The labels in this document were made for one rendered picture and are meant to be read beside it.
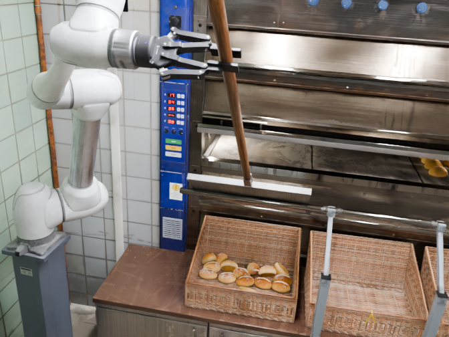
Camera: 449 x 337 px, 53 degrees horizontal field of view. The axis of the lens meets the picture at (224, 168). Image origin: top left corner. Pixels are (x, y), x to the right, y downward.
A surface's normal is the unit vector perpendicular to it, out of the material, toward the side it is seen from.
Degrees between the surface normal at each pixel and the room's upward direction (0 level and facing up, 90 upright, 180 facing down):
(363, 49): 70
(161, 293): 0
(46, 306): 90
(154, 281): 0
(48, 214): 87
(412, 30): 90
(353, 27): 90
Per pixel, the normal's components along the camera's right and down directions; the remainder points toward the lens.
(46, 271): 0.51, 0.37
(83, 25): -0.07, -0.27
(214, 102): -0.15, 0.05
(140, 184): -0.18, 0.38
